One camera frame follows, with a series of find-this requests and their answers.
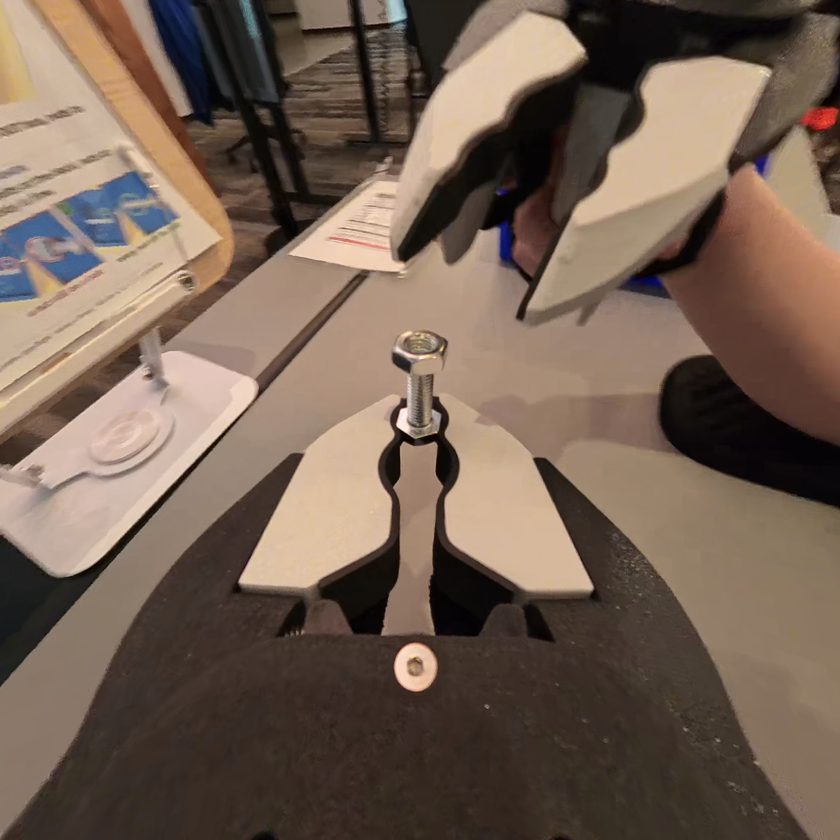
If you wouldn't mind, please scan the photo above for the person's right forearm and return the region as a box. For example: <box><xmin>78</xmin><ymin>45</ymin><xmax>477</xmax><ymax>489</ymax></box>
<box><xmin>659</xmin><ymin>164</ymin><xmax>840</xmax><ymax>447</ymax></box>

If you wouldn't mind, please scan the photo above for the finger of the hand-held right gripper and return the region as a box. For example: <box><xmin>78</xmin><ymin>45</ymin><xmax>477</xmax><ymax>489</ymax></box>
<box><xmin>390</xmin><ymin>12</ymin><xmax>588</xmax><ymax>265</ymax></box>
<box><xmin>516</xmin><ymin>54</ymin><xmax>773</xmax><ymax>327</ymax></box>

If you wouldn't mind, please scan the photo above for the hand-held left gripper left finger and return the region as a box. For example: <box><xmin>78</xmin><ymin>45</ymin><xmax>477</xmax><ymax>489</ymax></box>
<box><xmin>238</xmin><ymin>394</ymin><xmax>403</xmax><ymax>636</ymax></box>

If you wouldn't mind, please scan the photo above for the wooden beam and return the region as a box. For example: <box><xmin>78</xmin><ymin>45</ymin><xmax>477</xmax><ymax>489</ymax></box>
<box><xmin>79</xmin><ymin>0</ymin><xmax>217</xmax><ymax>191</ymax></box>

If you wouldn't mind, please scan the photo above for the wooden document stand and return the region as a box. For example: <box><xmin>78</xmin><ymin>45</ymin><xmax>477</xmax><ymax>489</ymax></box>
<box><xmin>0</xmin><ymin>0</ymin><xmax>259</xmax><ymax>578</ymax></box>

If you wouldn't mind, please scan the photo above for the silver hex nut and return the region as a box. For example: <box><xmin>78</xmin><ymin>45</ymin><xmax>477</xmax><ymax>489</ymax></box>
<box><xmin>392</xmin><ymin>330</ymin><xmax>449</xmax><ymax>378</ymax></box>

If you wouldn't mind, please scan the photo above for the black elbow rest pad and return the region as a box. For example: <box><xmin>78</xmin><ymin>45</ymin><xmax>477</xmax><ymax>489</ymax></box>
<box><xmin>659</xmin><ymin>356</ymin><xmax>840</xmax><ymax>508</ymax></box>

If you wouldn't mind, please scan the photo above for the person's right hand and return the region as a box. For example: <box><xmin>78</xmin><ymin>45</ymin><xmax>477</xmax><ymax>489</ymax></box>
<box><xmin>512</xmin><ymin>123</ymin><xmax>573</xmax><ymax>280</ymax></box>

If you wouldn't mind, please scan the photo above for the white paper sheet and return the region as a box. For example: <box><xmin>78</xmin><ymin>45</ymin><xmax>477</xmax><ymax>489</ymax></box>
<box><xmin>289</xmin><ymin>178</ymin><xmax>411</xmax><ymax>272</ymax></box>

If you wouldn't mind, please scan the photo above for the silver hex bolt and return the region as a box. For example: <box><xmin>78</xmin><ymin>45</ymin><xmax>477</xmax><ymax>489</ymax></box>
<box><xmin>395</xmin><ymin>364</ymin><xmax>448</xmax><ymax>446</ymax></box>

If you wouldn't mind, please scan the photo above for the instruction board on stand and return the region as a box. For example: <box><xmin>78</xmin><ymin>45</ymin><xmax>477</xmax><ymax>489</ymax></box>
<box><xmin>0</xmin><ymin>0</ymin><xmax>224</xmax><ymax>388</ymax></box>

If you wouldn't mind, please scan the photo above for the blue plastic bin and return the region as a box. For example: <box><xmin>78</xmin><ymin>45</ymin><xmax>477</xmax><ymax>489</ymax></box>
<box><xmin>495</xmin><ymin>154</ymin><xmax>772</xmax><ymax>298</ymax></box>

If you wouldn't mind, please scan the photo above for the black metal rolling stand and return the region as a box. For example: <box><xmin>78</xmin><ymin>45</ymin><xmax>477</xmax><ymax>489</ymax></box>
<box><xmin>190</xmin><ymin>0</ymin><xmax>427</xmax><ymax>237</ymax></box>

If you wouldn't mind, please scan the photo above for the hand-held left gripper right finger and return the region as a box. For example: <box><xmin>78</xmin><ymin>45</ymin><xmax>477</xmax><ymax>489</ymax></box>
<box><xmin>428</xmin><ymin>394</ymin><xmax>596</xmax><ymax>636</ymax></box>

